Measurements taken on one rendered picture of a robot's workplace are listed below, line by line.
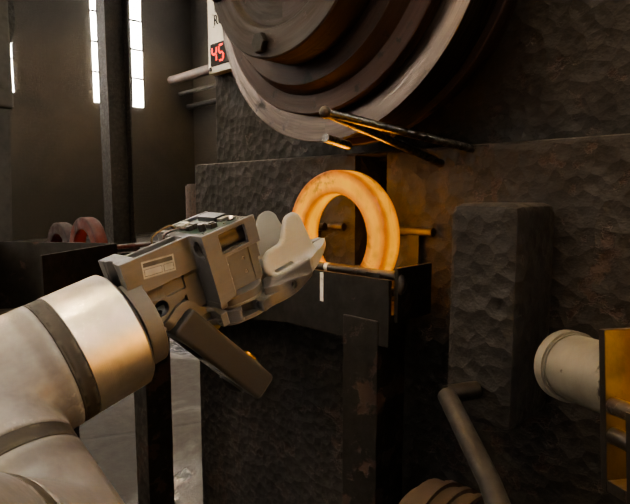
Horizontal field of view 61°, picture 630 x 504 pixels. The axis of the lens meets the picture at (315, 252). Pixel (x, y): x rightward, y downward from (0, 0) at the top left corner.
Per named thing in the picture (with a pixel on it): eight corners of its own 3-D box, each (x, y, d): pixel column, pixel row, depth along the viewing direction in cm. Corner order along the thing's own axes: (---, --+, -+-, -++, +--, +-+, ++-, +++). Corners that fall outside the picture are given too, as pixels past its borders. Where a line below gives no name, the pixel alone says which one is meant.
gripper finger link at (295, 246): (335, 196, 50) (261, 231, 44) (347, 254, 52) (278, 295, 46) (312, 196, 52) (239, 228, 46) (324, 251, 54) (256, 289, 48)
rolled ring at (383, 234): (387, 167, 66) (402, 167, 69) (288, 171, 79) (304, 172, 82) (384, 312, 68) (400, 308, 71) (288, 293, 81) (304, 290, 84)
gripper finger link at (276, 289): (320, 260, 47) (244, 304, 42) (324, 276, 48) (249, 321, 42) (285, 255, 51) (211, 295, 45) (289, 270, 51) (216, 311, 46)
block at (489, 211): (487, 390, 68) (494, 201, 65) (551, 407, 62) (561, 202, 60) (442, 414, 60) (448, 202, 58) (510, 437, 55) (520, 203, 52)
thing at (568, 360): (596, 396, 46) (595, 327, 46) (685, 431, 37) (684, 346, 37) (532, 401, 45) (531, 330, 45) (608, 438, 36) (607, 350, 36)
